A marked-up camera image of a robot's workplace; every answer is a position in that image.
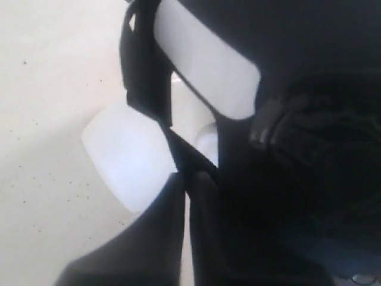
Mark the white mannequin head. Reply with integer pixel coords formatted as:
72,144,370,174
82,1,260,212

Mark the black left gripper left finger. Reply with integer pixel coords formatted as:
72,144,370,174
56,174,185,286

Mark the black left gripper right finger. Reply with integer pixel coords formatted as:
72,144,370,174
190,172,334,285

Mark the black helmet with visor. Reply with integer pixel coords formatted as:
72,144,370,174
118,0,381,286

